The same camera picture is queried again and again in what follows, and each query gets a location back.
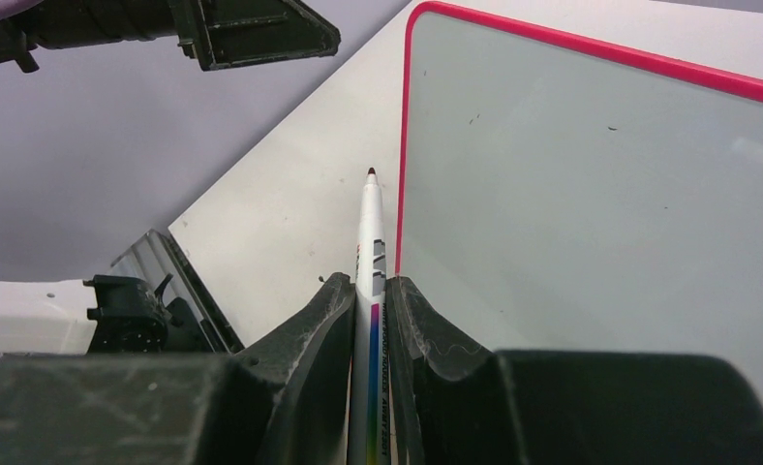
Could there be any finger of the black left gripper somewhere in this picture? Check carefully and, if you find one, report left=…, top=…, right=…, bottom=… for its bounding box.
left=182, top=0, right=341, bottom=71

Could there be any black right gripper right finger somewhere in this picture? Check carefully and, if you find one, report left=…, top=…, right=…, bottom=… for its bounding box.
left=385, top=277, right=763, bottom=464

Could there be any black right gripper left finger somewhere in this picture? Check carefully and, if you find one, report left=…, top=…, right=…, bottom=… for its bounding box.
left=0, top=272, right=355, bottom=464

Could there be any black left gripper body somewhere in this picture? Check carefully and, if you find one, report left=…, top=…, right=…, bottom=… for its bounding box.
left=0, top=0, right=184, bottom=74

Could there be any white whiteboard marker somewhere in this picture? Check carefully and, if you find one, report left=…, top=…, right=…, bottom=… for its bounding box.
left=347, top=168, right=391, bottom=464

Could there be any pink framed whiteboard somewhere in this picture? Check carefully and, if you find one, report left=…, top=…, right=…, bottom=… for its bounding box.
left=395, top=1, right=763, bottom=402

